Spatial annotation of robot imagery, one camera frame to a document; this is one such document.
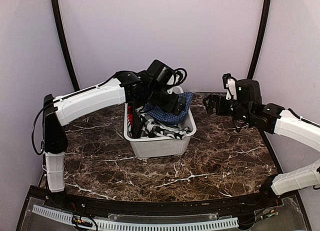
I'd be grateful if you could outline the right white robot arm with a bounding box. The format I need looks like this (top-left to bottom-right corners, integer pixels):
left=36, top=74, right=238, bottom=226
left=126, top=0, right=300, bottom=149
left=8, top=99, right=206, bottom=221
left=202, top=73, right=320, bottom=208

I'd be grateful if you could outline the white slotted cable duct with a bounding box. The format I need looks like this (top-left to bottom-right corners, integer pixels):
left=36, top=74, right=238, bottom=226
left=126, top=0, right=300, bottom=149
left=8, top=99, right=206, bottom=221
left=31, top=204, right=239, bottom=231

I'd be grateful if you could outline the right black frame post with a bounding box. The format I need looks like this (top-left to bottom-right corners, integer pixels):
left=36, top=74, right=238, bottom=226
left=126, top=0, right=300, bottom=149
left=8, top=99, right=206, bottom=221
left=247, top=0, right=271, bottom=79

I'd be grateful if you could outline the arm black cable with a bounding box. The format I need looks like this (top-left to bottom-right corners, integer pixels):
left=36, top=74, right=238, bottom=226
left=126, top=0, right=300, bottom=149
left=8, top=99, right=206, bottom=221
left=30, top=105, right=51, bottom=156
left=231, top=114, right=248, bottom=133

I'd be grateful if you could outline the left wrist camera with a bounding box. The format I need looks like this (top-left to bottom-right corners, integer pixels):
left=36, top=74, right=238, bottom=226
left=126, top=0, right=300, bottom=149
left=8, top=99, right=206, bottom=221
left=146, top=59, right=174, bottom=85

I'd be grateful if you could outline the black white patterned shirt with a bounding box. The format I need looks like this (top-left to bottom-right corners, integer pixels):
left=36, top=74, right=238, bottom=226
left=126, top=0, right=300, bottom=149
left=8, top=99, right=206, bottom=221
left=127, top=110, right=191, bottom=140

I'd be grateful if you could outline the red garment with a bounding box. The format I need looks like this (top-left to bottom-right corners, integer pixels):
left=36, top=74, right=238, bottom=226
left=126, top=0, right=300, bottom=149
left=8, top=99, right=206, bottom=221
left=127, top=105, right=134, bottom=132

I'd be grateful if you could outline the white plastic bin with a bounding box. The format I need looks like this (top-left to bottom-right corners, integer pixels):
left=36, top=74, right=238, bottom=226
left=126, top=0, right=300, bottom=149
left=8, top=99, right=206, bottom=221
left=123, top=85, right=198, bottom=160

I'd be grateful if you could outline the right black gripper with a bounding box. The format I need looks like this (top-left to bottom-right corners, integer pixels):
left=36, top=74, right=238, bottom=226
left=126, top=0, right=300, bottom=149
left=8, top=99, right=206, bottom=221
left=203, top=93, right=253, bottom=123

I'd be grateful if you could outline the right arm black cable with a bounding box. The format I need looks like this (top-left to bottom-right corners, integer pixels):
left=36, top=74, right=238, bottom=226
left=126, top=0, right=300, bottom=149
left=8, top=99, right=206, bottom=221
left=231, top=114, right=248, bottom=133

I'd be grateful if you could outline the blue checked long sleeve shirt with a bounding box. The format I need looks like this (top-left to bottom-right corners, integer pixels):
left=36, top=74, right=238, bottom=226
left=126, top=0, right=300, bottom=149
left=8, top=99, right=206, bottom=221
left=142, top=92, right=194, bottom=127

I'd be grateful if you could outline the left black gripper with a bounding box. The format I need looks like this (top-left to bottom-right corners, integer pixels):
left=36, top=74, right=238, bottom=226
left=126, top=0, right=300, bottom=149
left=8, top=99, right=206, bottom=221
left=146, top=84, right=187, bottom=116

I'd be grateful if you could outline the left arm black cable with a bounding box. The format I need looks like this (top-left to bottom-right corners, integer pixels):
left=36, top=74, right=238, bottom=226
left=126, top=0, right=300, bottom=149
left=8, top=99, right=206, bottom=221
left=30, top=105, right=51, bottom=156

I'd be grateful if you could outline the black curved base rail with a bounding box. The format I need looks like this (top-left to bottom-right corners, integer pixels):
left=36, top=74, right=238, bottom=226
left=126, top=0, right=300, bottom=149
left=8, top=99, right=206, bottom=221
left=15, top=185, right=315, bottom=231

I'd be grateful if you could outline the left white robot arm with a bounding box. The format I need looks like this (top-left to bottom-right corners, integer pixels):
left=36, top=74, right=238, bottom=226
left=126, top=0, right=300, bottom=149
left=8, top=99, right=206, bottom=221
left=36, top=69, right=188, bottom=209

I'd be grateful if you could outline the black frame post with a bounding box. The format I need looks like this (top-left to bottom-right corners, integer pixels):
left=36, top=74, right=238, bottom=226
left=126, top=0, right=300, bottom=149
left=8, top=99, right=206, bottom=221
left=247, top=0, right=271, bottom=79
left=51, top=0, right=80, bottom=91

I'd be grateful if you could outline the left black frame post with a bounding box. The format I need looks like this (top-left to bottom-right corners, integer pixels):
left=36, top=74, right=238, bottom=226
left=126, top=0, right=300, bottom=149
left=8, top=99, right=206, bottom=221
left=51, top=0, right=80, bottom=91

